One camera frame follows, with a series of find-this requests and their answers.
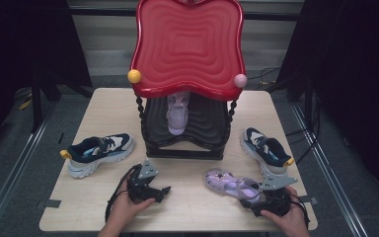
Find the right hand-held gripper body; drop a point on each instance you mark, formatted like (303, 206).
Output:
(276, 200)

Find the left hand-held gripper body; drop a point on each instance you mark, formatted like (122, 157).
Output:
(143, 184)

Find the navy and white sneaker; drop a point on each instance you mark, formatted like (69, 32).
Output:
(269, 151)
(112, 144)

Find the red and black shoe rack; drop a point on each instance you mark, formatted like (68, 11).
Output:
(190, 49)

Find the person's right hand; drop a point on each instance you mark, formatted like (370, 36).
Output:
(292, 220)

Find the person's left hand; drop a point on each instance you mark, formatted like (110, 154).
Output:
(123, 209)

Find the grey tape strip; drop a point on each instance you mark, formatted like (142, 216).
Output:
(311, 199)
(52, 203)

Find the black metal stand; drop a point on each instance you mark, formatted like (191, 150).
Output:
(37, 105)

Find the yellow floor object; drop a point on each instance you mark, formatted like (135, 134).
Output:
(25, 104)

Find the black curtain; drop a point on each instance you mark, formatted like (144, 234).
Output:
(352, 65)

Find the metal floor rail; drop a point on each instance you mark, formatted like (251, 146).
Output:
(16, 164)
(329, 174)

